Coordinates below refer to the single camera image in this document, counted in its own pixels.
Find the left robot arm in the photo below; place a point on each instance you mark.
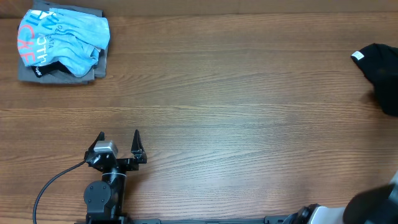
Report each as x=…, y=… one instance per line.
x=104, y=198

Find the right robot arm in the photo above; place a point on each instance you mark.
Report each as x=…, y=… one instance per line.
x=375, y=206

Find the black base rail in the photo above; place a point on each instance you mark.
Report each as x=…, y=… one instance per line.
x=278, y=219

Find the black garment with white print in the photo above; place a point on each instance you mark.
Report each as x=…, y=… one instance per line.
x=46, y=69

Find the light blue printed t-shirt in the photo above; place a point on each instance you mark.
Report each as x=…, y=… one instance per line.
x=74, y=39

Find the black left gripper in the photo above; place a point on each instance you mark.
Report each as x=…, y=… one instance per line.
x=138, y=155

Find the grey folded garment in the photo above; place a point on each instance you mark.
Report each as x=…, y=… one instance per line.
x=26, y=74

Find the black t-shirt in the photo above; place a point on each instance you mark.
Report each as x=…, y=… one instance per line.
x=378, y=63

